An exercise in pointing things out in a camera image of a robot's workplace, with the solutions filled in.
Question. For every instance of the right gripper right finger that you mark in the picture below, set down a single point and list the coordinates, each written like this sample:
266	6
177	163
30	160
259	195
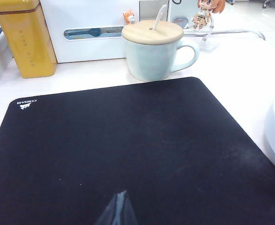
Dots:
126	211

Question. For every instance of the pale ceramic mug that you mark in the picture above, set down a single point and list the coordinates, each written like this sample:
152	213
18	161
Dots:
149	61

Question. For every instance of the orange-haired anime figurine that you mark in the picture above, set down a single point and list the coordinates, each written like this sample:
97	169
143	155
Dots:
202	14

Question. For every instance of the black Corsair mouse pad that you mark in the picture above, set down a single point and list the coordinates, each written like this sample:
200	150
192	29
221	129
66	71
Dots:
128	140

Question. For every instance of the round wooden mug lid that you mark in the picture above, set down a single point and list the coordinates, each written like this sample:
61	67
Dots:
139	35

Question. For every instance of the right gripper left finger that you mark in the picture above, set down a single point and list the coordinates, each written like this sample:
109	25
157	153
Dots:
112	211

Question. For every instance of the white box with grey panel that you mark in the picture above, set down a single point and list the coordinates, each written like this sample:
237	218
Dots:
153	11

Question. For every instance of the clear figurine stand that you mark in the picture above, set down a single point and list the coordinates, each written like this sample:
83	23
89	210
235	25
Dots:
208	45

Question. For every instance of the white ceramic spoon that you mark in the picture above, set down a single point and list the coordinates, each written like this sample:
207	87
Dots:
159	16

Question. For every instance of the yellow rectangular tin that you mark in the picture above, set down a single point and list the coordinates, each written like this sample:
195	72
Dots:
27	47

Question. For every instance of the white tissue box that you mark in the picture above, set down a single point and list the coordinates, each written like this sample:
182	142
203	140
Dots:
85	51

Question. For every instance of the small orange cat figurine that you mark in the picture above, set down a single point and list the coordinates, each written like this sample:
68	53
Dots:
129	17

